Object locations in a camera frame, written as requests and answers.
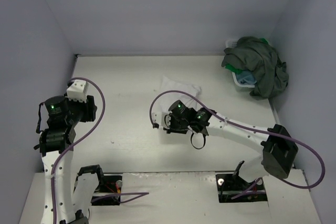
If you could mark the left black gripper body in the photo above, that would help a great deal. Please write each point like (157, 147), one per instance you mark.
(87, 107)

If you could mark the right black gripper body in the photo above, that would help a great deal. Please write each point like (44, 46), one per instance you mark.
(170, 123)

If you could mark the white t shirt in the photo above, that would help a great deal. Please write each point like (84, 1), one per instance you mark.
(165, 101)

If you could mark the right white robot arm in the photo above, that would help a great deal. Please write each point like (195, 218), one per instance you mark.
(276, 153)

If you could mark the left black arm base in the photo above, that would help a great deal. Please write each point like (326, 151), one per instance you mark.
(108, 184)

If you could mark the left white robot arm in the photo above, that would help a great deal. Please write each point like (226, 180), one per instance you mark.
(65, 201)

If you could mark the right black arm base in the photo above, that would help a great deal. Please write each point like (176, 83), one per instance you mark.
(233, 189)

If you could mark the blue t shirt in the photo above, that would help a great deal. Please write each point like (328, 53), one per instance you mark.
(245, 78)

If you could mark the white laundry basket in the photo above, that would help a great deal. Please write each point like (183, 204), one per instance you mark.
(232, 43)

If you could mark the grey green t shirt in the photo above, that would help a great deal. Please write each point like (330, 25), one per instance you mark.
(259, 57)

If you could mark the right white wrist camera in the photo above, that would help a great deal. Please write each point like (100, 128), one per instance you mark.
(160, 120)

